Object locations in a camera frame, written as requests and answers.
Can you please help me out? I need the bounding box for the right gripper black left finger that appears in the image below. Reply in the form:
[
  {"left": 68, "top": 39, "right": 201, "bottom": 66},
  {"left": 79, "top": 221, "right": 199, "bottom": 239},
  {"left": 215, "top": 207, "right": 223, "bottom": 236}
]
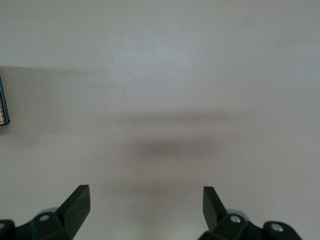
[{"left": 0, "top": 184, "right": 91, "bottom": 240}]

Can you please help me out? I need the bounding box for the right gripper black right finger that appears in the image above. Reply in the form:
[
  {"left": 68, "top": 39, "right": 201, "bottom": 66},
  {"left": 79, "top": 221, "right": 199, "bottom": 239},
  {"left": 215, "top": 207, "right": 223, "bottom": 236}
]
[{"left": 198, "top": 186, "right": 303, "bottom": 240}]

